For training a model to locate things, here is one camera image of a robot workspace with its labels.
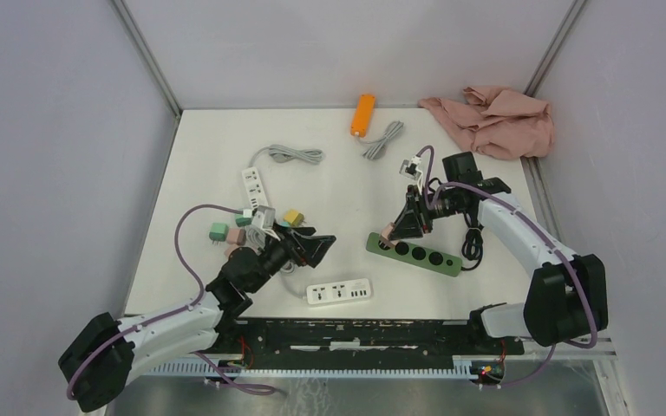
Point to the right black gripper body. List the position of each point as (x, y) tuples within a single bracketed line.
[(447, 204)]

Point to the pink plug from orange strip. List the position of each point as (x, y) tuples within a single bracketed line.
[(236, 236)]

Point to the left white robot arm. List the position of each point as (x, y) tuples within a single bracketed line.
[(109, 353)]

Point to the pink crumpled cloth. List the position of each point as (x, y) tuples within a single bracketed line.
[(496, 121)]

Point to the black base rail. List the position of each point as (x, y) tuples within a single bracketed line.
[(357, 344)]

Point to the dark green power strip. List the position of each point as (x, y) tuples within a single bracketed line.
[(415, 255)]

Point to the yellow plug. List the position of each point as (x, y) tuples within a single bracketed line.
[(293, 218)]

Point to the orange power strip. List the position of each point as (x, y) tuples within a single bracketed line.
[(363, 114)]

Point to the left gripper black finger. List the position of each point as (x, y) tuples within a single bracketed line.
[(303, 230), (311, 250)]

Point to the green plug from orange strip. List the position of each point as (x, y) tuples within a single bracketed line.
[(218, 232)]

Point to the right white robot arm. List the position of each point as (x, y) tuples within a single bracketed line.
[(566, 301)]

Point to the small white power strip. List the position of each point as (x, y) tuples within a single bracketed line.
[(254, 187)]

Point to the long white power strip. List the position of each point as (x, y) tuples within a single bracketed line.
[(339, 292)]

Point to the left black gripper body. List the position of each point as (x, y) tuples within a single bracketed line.
[(277, 253)]

